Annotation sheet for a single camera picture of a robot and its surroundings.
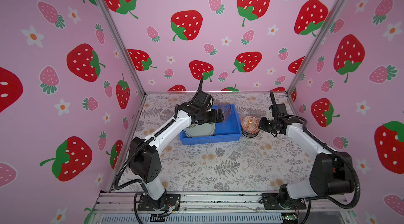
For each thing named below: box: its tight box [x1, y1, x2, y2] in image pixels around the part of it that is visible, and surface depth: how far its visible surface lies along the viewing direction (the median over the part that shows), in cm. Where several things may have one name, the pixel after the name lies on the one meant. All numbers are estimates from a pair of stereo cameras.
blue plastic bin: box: [179, 103, 243, 146], surface depth 97 cm
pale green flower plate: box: [184, 122, 216, 138], surface depth 96 cm
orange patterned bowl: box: [240, 115, 260, 138], surface depth 95 cm
